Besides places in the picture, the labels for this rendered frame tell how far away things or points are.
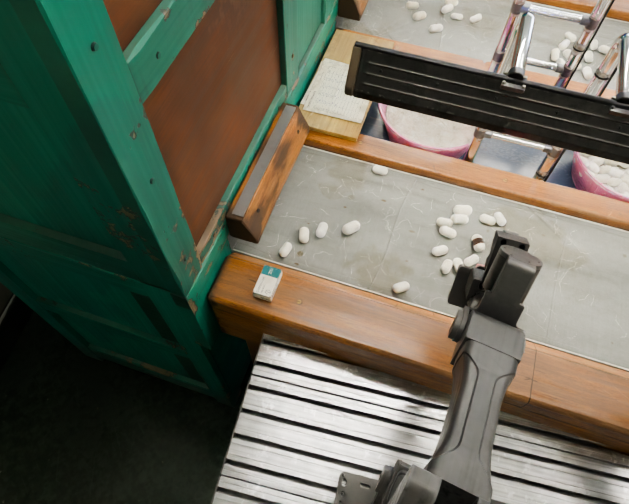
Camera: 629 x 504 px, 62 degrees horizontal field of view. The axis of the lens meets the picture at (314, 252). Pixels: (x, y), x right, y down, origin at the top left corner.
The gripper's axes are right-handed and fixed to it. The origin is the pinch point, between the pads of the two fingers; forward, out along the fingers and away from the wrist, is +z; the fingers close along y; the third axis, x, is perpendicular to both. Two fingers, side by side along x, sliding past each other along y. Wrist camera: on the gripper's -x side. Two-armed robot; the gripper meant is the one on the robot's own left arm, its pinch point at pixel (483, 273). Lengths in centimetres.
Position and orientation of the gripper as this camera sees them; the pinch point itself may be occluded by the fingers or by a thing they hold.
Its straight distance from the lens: 91.9
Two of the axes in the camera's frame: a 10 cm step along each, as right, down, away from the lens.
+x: -2.1, 9.1, 3.6
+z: 2.4, -3.1, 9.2
